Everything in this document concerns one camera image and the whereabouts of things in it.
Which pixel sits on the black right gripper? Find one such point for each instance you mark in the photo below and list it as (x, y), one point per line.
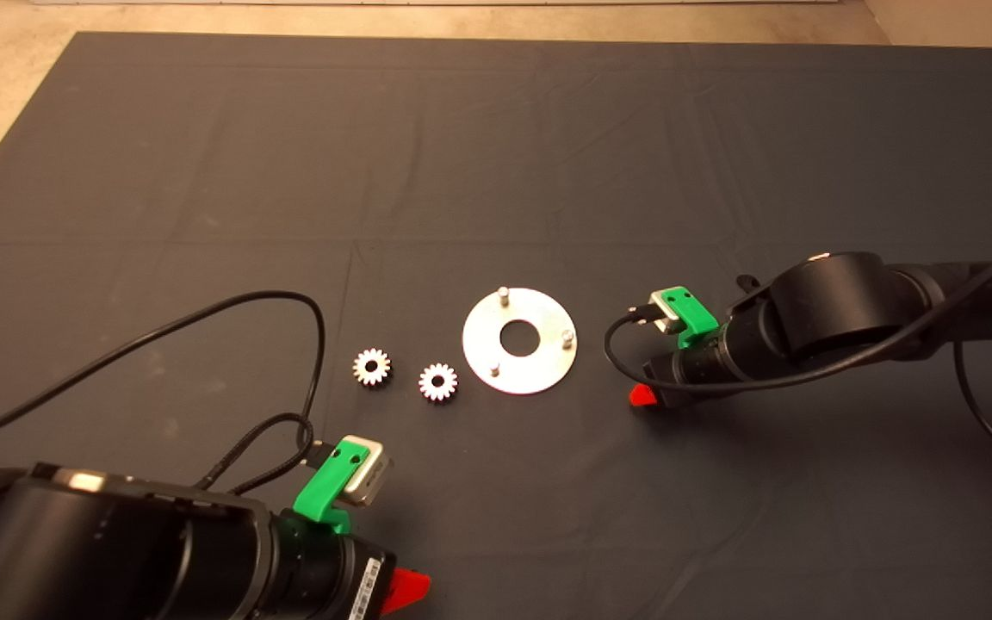
(698, 366)

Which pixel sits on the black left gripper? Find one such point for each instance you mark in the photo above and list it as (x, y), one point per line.
(324, 581)

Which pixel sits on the small steel planetary gear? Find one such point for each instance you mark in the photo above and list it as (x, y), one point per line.
(427, 385)
(362, 372)

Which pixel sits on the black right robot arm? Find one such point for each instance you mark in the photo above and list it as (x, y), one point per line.
(840, 301)

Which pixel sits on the round metal carrier plate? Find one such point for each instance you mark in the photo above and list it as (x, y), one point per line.
(483, 344)

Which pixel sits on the dark grey table cloth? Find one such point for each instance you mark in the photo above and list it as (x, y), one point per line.
(496, 172)

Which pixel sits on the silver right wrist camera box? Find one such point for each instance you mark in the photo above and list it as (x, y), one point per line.
(661, 308)

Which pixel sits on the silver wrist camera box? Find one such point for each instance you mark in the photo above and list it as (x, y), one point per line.
(373, 472)
(661, 308)

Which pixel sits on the green right camera mount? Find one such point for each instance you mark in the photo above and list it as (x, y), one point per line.
(692, 314)

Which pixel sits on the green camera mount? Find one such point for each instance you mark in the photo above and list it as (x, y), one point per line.
(324, 491)
(692, 314)

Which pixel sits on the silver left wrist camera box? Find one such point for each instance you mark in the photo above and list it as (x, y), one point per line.
(373, 472)

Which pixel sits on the green left camera mount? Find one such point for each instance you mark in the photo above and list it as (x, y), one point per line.
(324, 491)

